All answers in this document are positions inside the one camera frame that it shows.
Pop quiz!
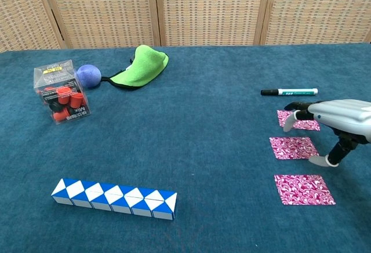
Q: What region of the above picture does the woven wicker screen panel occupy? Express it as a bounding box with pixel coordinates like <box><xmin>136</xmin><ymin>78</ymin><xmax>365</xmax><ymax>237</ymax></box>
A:
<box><xmin>259</xmin><ymin>0</ymin><xmax>371</xmax><ymax>46</ymax></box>
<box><xmin>39</xmin><ymin>0</ymin><xmax>162</xmax><ymax>49</ymax></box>
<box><xmin>146</xmin><ymin>0</ymin><xmax>273</xmax><ymax>47</ymax></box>
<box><xmin>0</xmin><ymin>0</ymin><xmax>67</xmax><ymax>53</ymax></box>

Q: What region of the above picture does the clear box of red caps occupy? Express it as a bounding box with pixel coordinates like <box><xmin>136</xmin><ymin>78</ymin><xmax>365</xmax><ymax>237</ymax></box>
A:
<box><xmin>33</xmin><ymin>59</ymin><xmax>92</xmax><ymax>125</ymax></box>

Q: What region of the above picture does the white marker pen black cap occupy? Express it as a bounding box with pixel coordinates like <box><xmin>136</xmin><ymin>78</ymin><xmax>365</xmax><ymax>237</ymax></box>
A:
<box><xmin>260</xmin><ymin>88</ymin><xmax>319</xmax><ymax>96</ymax></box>

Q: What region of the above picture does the pink patterned card bottom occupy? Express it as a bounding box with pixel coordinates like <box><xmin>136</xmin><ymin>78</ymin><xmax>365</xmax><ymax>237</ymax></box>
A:
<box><xmin>274</xmin><ymin>174</ymin><xmax>336</xmax><ymax>207</ymax></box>

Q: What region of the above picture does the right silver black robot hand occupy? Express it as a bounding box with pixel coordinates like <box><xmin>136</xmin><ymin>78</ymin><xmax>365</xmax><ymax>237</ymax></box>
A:
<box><xmin>282</xmin><ymin>99</ymin><xmax>371</xmax><ymax>168</ymax></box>

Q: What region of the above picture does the blue white snake puzzle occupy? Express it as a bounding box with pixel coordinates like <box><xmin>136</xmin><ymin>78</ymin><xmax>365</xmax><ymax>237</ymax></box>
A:
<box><xmin>51</xmin><ymin>178</ymin><xmax>178</xmax><ymax>221</ymax></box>

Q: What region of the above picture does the purple foam ball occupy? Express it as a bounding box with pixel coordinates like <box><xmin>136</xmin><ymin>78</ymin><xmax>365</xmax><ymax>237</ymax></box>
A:
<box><xmin>76</xmin><ymin>64</ymin><xmax>102</xmax><ymax>89</ymax></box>

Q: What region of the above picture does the pink patterned card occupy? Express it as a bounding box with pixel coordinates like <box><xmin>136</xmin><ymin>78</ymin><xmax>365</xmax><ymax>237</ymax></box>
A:
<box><xmin>269</xmin><ymin>136</ymin><xmax>319</xmax><ymax>160</ymax></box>
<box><xmin>274</xmin><ymin>174</ymin><xmax>336</xmax><ymax>207</ymax></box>
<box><xmin>277</xmin><ymin>110</ymin><xmax>321</xmax><ymax>132</ymax></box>

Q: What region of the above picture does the blue felt table mat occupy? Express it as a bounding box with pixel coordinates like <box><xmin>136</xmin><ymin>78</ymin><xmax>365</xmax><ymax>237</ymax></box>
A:
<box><xmin>0</xmin><ymin>43</ymin><xmax>371</xmax><ymax>253</ymax></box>

